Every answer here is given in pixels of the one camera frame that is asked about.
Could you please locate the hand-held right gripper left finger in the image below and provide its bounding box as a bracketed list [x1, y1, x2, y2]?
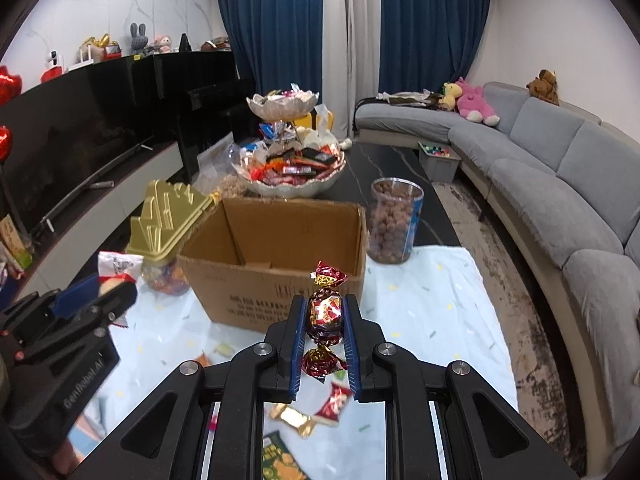
[82, 295, 308, 480]

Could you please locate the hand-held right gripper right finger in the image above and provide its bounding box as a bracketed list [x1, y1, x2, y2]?
[342, 295, 576, 480]

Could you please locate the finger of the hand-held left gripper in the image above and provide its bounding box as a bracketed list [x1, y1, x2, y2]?
[52, 273, 101, 320]
[82, 280, 138, 333]

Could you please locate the white snack packet red print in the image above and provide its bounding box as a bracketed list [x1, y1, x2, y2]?
[97, 251, 143, 329]

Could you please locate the red foil candy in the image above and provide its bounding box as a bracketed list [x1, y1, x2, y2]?
[299, 260, 351, 378]

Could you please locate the brown cardboard box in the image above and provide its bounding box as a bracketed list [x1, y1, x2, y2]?
[177, 197, 368, 333]

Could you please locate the green snack packet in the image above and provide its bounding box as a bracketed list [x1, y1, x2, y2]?
[262, 432, 307, 480]

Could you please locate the large pile of wrapped snacks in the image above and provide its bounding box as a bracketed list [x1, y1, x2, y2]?
[245, 142, 341, 181]

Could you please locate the small pile of wrapped snacks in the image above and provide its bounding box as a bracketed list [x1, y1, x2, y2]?
[265, 87, 311, 103]

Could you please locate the red white wrapped candy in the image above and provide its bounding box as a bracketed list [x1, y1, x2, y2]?
[315, 381, 353, 427]

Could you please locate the gold wrapped candy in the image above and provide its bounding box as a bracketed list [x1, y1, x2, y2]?
[270, 402, 326, 439]

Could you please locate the grey television cabinet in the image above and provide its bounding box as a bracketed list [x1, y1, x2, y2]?
[15, 140, 201, 306]

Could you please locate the clear candy jar gold lid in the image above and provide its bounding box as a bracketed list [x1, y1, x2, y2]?
[125, 179, 221, 295]

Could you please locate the light blue patterned cloth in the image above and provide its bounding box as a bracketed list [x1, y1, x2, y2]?
[65, 245, 518, 480]

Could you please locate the clear jar of brown nuts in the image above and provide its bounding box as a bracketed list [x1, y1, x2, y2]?
[370, 177, 425, 265]

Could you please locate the clear bag of peanuts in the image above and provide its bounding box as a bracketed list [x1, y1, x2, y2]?
[192, 140, 251, 202]

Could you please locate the white tiered snack stand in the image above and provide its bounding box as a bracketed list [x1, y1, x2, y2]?
[235, 89, 347, 199]

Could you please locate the black curved television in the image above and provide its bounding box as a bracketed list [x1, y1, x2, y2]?
[0, 52, 157, 241]

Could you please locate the grey patterned rug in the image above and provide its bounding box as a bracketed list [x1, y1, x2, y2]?
[432, 180, 601, 476]

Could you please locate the grey toy storage bin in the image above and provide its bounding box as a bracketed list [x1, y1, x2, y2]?
[417, 141, 462, 184]

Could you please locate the black upright piano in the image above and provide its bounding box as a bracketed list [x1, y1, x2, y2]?
[132, 50, 261, 183]

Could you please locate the white router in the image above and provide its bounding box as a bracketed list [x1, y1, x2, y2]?
[67, 45, 96, 72]

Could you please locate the gold balloon decoration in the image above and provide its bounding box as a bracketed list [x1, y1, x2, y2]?
[80, 34, 123, 61]

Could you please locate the grey plush bunny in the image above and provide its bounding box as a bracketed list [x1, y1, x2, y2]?
[130, 22, 150, 56]

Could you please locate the crumpled blanket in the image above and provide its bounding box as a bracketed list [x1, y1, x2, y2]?
[376, 89, 446, 107]

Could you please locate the grey corner sofa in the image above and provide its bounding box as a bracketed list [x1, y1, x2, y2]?
[354, 81, 640, 471]

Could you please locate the yellow plush duck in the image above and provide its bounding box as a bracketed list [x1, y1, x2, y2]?
[439, 81, 462, 112]

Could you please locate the pink plush bear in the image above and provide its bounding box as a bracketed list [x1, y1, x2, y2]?
[456, 77, 501, 127]

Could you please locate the blue curtain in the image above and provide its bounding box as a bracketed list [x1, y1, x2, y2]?
[214, 0, 327, 113]
[378, 0, 493, 97]

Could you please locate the white sheer curtain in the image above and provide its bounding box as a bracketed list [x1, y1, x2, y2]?
[322, 0, 383, 147]

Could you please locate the brown plush toy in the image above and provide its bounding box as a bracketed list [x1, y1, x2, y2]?
[526, 69, 560, 107]

